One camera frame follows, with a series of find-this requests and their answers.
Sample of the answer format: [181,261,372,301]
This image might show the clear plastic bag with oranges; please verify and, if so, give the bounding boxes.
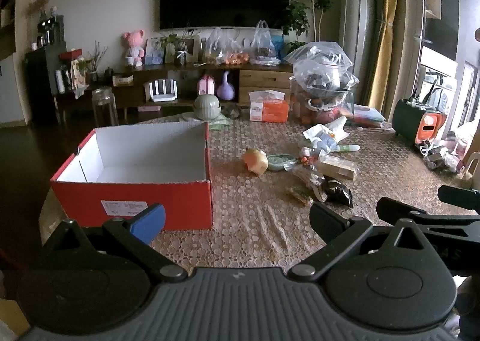
[204,28,250,66]

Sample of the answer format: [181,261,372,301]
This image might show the yellow curtain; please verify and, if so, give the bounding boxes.
[365,0,404,109]

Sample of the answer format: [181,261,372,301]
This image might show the yellow orange toy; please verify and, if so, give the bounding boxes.
[243,148,269,177]

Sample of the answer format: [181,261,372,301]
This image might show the clear bag of orange candies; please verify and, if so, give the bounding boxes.
[298,148,327,169]

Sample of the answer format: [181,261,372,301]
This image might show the stack of colourful books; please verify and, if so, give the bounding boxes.
[345,104,387,128]

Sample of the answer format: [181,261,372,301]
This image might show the beige rectangular box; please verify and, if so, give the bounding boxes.
[319,157,358,181]

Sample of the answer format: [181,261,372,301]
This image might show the balcony glass door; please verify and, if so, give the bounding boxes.
[412,0,480,147]

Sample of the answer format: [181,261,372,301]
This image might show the pink plush doll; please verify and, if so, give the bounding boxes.
[122,30,146,66]

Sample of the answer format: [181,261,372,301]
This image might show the large clear bag of cookware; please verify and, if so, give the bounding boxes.
[285,41,361,125]

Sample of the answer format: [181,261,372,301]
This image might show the floral paper bag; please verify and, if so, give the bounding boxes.
[69,60,89,98]

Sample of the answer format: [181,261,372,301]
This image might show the grey green stacked bowls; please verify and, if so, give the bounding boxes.
[194,94,221,119]

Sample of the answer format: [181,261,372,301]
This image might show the pink toy suitcase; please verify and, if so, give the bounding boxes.
[198,75,216,96]

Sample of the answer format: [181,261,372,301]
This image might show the dried flower bunch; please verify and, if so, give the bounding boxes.
[30,0,51,17]

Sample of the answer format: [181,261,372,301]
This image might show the transparent plastic stool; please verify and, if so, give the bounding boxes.
[92,88,119,128]

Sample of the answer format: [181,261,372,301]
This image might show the white plastic chair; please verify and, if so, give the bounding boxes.
[463,151,480,180]

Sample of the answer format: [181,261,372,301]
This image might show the white standing air conditioner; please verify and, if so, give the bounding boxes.
[339,0,376,105]

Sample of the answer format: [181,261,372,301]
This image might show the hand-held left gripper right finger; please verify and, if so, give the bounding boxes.
[287,202,443,280]

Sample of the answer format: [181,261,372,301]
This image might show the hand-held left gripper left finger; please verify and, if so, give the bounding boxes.
[39,203,188,283]

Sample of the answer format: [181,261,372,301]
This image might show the green snack packet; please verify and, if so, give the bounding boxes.
[289,185,314,207]

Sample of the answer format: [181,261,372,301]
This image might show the purple gourd vase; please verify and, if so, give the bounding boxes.
[217,71,236,101]

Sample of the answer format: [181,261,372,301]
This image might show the blue white picture card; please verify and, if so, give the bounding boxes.
[144,37,166,66]

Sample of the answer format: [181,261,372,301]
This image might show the red cardboard box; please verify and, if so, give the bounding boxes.
[50,121,214,231]

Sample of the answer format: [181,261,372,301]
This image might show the black packet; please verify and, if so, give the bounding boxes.
[319,180,354,208]

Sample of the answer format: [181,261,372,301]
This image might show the white pouch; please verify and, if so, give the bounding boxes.
[327,116,347,135]

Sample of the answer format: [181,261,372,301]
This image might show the clear plastic bag dark contents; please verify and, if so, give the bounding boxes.
[249,20,282,66]

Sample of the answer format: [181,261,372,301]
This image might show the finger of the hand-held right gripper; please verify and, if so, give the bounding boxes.
[376,196,480,231]
[438,185,480,211]

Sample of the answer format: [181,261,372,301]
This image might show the orange white tissue pack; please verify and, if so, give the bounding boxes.
[248,91,290,123]

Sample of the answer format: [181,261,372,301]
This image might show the vase with dry twigs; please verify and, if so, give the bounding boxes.
[88,41,107,81]

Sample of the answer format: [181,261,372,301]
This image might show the black side cabinet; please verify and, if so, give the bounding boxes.
[24,46,68,102]

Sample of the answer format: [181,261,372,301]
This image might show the black coffee machine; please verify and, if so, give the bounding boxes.
[37,15,64,47]

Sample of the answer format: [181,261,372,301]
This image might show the white router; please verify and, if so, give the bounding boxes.
[144,79,178,103]

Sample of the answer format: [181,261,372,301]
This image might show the wooden television cabinet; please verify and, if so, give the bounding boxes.
[52,61,297,113]

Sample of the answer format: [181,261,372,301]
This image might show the plastic bag on floor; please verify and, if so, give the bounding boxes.
[420,140,462,173]

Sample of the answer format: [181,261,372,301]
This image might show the white plastic bag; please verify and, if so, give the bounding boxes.
[303,124,351,156]

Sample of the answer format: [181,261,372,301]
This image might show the picture frame with plant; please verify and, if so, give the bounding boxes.
[170,34,200,65]

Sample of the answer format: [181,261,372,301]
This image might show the wall shelf cabinets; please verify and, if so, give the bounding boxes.
[0,0,23,60]

